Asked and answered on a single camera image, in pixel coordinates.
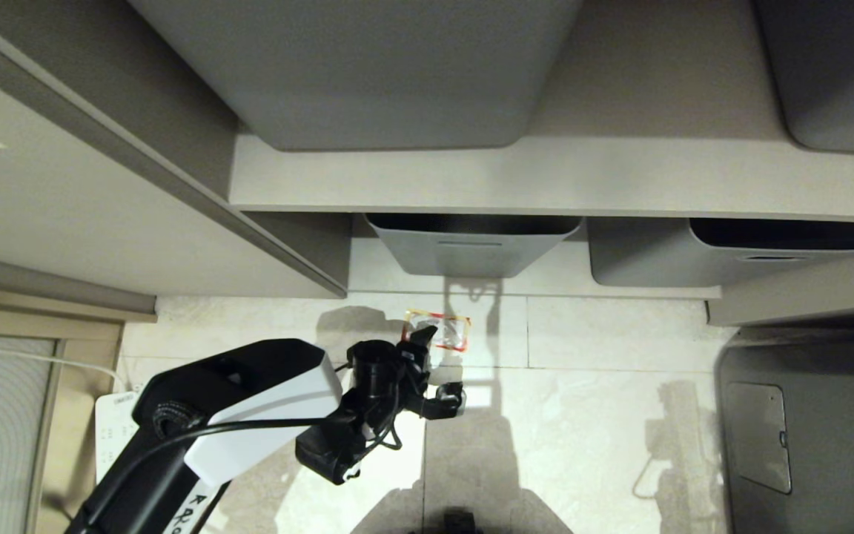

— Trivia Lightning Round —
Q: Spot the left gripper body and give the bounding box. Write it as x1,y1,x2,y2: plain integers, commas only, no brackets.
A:
388,341,437,421

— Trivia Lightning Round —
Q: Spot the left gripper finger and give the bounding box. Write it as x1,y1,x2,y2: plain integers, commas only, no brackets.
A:
426,382,467,421
400,326,439,365

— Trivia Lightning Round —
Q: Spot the clear plastic wrapper red edge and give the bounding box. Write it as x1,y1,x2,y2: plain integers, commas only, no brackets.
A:
402,309,471,353

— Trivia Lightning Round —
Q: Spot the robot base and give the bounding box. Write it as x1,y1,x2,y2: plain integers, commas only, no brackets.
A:
440,507,482,534

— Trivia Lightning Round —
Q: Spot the small grey plastic bin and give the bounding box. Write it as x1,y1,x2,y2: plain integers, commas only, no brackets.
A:
365,213,583,280

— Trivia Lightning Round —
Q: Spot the wide grey plastic bin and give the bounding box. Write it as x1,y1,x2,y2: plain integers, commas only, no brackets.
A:
587,217,854,289

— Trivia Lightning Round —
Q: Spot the large grey plastic bin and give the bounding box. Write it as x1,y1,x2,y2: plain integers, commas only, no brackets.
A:
752,0,854,157
128,0,585,152

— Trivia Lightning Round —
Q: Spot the dark grey trash can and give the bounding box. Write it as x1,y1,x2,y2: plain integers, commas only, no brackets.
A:
715,326,854,534

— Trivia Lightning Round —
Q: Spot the beige pull-out shelf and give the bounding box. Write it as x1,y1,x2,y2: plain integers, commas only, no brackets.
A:
228,0,854,300

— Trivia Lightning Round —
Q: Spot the white power strip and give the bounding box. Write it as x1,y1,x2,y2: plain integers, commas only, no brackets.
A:
94,391,143,484

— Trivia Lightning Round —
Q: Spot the grey square hatch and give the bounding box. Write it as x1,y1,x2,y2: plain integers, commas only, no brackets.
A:
724,381,793,495

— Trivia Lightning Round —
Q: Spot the beige cabinet door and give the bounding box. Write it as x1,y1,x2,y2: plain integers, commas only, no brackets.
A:
0,0,352,300

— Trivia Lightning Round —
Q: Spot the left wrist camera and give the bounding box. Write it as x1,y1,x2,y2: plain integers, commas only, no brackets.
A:
294,420,370,487

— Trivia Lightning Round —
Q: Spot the black cable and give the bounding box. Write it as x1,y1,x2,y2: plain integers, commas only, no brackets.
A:
86,417,404,529

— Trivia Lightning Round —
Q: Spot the white cable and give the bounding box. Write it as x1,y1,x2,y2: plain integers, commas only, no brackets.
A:
0,336,128,394

